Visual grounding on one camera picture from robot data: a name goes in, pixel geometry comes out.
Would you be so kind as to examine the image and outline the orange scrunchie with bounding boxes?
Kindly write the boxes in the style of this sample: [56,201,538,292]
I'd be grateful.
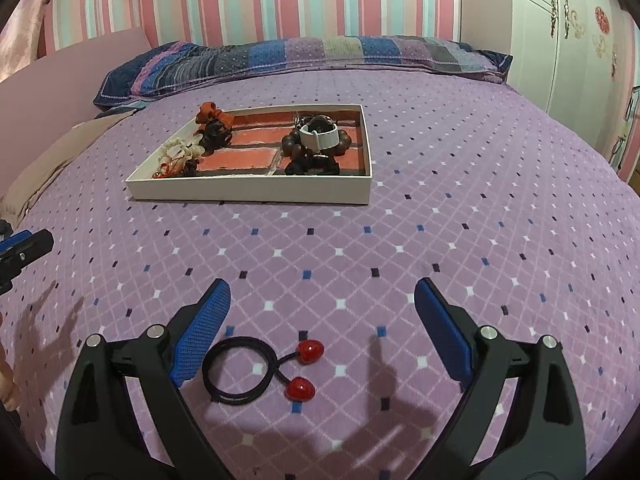
[195,102,236,128]

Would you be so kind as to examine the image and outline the purple diamond pattern bedspread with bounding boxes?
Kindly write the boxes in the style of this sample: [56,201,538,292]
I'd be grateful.
[0,67,640,480]

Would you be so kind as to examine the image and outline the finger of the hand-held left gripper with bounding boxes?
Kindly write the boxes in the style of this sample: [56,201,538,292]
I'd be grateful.
[0,229,55,295]

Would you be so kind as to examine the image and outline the black strap bracelet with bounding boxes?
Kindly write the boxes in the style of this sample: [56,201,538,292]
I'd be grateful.
[295,114,336,131]

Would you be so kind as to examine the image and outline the dark bead bracelet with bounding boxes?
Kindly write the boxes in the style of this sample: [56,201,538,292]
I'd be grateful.
[284,152,342,177]

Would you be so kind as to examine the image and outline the white wardrobe with flower stickers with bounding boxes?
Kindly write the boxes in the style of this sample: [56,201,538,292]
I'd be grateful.
[460,0,640,161]

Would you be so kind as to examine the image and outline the pink headboard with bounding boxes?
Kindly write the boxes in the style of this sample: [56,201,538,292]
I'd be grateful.
[0,27,151,126]

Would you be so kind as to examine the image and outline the person's left hand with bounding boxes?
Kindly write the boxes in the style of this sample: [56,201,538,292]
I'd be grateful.
[0,342,17,408]

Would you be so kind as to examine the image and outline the black scrunchie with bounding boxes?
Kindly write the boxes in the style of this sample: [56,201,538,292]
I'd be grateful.
[202,117,233,151]

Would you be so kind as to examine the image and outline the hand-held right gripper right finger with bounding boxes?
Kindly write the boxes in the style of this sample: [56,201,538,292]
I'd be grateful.
[415,277,587,480]

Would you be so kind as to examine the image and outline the beige cloth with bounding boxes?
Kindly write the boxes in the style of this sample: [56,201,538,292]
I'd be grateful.
[0,110,136,216]

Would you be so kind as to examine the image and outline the white hair band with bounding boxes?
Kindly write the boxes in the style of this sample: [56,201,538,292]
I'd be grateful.
[298,122,341,152]

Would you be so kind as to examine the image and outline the brown wooden bead bracelet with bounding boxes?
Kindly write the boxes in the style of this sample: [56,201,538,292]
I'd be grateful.
[280,125,353,161]

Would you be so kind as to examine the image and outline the white tray with brick lining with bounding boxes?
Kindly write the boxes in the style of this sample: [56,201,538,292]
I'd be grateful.
[125,104,376,206]

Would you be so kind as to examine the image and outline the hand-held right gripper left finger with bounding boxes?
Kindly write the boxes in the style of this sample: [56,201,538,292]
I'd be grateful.
[55,278,236,480]

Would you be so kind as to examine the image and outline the pink patterned curtain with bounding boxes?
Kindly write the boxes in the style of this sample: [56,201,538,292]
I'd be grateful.
[0,0,56,81]

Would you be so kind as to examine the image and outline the black hair tie red hearts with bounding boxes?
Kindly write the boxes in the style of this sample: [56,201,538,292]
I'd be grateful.
[202,335,325,406]

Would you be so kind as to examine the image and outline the red cord bracelet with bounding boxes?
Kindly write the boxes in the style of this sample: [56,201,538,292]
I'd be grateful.
[152,159,201,179]

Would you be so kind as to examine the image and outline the patchwork blue purple pillow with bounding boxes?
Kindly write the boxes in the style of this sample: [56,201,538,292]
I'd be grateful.
[93,35,513,111]

